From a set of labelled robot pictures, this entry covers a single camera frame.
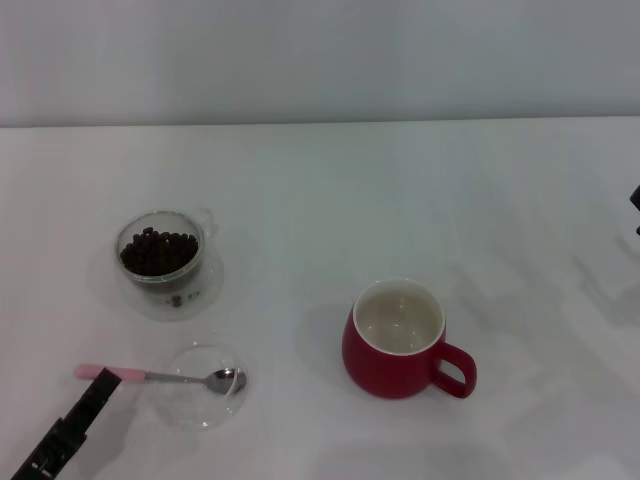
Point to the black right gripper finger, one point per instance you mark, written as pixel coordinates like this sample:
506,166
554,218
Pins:
636,205

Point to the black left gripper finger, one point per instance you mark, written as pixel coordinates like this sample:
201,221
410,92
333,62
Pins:
80,415

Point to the double-walled clear glass cup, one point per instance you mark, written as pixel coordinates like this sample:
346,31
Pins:
170,295

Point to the red ceramic mug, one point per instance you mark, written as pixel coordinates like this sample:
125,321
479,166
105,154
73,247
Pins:
385,370

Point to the coffee beans pile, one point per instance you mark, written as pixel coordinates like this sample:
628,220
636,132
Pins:
159,252

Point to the clear glass lid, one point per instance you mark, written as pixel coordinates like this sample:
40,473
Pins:
200,405

